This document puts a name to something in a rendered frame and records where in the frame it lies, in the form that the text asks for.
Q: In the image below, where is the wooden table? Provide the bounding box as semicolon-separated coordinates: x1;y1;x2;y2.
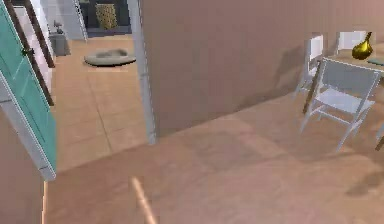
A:
302;42;384;152

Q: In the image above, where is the teal room door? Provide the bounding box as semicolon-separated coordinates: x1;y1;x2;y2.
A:
0;0;58;172

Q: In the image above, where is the gold vase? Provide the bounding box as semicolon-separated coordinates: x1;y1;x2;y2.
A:
351;31;374;61

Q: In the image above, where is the white chair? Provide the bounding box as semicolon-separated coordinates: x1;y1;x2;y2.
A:
335;30;368;56
299;58;382;153
293;34;325;98

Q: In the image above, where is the grey square bin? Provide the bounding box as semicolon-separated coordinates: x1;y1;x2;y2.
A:
49;32;69;57

